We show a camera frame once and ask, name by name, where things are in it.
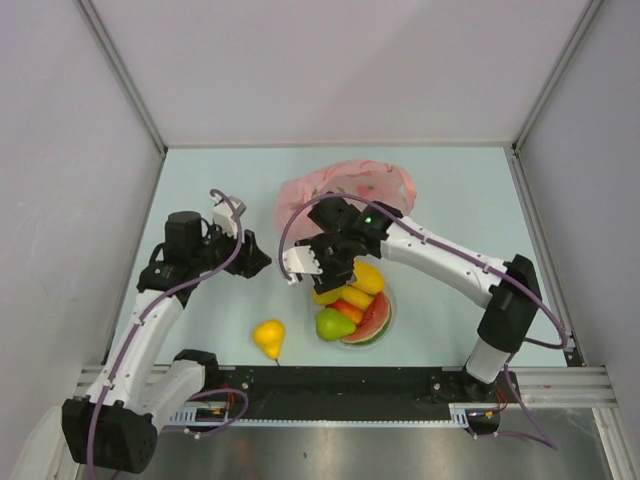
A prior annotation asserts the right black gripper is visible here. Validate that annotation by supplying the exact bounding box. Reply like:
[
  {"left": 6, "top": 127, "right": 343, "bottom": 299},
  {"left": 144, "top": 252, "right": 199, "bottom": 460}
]
[{"left": 299, "top": 232, "right": 356, "bottom": 295}]

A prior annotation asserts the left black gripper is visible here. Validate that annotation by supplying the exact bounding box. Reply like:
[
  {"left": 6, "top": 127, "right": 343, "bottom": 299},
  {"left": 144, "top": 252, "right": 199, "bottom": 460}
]
[{"left": 190, "top": 219, "right": 270, "bottom": 278}]

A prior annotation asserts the yellow fake mango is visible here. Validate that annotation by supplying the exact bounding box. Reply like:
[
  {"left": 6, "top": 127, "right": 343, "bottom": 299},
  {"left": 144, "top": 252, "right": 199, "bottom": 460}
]
[{"left": 351, "top": 261, "right": 385, "bottom": 295}]

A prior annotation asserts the yellow fake lemon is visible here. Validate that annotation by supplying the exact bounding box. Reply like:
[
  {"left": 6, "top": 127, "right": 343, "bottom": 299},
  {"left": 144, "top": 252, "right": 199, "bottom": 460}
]
[{"left": 340, "top": 285, "right": 375, "bottom": 311}]

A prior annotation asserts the yellow fake starfruit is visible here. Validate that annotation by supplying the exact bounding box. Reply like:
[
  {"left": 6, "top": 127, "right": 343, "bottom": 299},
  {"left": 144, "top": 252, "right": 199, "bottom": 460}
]
[{"left": 312, "top": 287, "right": 343, "bottom": 307}]

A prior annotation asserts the red orange fake mango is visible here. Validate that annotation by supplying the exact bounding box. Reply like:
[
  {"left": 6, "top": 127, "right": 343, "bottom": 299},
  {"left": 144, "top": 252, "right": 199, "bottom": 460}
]
[{"left": 328, "top": 299, "right": 364, "bottom": 325}]

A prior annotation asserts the small green fake fruit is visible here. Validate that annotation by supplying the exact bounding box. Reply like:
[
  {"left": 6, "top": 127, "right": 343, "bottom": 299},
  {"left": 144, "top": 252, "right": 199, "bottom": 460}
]
[{"left": 315, "top": 308, "right": 356, "bottom": 342}]

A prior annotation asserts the yellow fake pear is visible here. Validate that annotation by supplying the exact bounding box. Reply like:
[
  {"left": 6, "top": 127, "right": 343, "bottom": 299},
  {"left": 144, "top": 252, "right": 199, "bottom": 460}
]
[{"left": 252, "top": 319, "right": 286, "bottom": 361}]

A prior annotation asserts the fake watermelon slice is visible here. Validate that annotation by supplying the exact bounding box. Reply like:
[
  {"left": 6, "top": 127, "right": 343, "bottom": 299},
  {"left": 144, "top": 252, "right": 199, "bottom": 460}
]
[{"left": 341, "top": 292, "right": 393, "bottom": 347}]

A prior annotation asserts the pink plastic bag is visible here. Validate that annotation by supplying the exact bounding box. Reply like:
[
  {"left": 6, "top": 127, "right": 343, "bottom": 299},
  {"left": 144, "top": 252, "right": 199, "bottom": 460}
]
[{"left": 274, "top": 159, "right": 417, "bottom": 231}]

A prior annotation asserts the white paper plate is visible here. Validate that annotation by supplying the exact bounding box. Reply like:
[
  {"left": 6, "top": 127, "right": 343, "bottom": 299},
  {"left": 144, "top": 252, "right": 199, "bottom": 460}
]
[{"left": 312, "top": 286, "right": 393, "bottom": 348}]

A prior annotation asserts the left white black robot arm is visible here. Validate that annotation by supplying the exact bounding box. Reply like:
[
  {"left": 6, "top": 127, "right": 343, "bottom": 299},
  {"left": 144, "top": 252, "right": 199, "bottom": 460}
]
[{"left": 61, "top": 211, "right": 271, "bottom": 473}]

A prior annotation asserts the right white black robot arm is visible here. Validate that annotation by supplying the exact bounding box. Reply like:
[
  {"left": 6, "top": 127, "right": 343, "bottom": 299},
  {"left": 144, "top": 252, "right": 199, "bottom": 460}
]
[{"left": 300, "top": 193, "right": 541, "bottom": 401}]

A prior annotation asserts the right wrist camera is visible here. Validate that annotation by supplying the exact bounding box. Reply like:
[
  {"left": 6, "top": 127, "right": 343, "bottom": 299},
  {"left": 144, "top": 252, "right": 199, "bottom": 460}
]
[{"left": 281, "top": 245, "right": 322, "bottom": 285}]

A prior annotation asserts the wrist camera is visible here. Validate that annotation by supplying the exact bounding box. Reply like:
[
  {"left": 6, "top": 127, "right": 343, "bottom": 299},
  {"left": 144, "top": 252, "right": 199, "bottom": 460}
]
[
  {"left": 210, "top": 194, "right": 246, "bottom": 239},
  {"left": 281, "top": 245, "right": 322, "bottom": 285}
]

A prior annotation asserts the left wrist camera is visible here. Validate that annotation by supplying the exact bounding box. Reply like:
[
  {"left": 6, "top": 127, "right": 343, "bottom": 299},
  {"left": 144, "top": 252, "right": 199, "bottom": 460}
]
[{"left": 210, "top": 194, "right": 246, "bottom": 239}]

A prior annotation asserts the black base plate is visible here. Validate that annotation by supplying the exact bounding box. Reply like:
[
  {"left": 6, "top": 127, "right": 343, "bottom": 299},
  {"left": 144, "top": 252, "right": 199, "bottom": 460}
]
[{"left": 207, "top": 366, "right": 518, "bottom": 422}]

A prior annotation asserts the white slotted cable duct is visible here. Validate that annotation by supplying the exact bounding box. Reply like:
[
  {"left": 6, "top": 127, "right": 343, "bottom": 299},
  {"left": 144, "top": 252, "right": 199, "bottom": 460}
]
[{"left": 164, "top": 402, "right": 474, "bottom": 429}]

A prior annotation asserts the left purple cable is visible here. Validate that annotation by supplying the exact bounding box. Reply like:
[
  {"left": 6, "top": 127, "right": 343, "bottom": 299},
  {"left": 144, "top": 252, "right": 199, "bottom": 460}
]
[{"left": 85, "top": 188, "right": 250, "bottom": 480}]

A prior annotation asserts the aluminium front rail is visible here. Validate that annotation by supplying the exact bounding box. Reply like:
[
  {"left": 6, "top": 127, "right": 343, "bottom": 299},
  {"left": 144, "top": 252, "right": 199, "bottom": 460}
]
[{"left": 72, "top": 364, "right": 619, "bottom": 407}]

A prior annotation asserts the left aluminium frame post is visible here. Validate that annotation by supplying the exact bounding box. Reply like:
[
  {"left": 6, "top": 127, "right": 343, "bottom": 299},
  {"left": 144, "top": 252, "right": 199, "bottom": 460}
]
[{"left": 74, "top": 0, "right": 168, "bottom": 160}]

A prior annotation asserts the aluminium frame post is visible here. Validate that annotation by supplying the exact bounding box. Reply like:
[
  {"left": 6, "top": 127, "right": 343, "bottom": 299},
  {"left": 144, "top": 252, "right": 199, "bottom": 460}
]
[
  {"left": 511, "top": 0, "right": 606, "bottom": 156},
  {"left": 74, "top": 0, "right": 168, "bottom": 160}
]

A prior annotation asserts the right aluminium frame post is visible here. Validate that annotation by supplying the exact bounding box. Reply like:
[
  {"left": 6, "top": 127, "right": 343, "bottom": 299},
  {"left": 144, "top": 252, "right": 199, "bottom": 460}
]
[{"left": 511, "top": 0, "right": 606, "bottom": 156}]

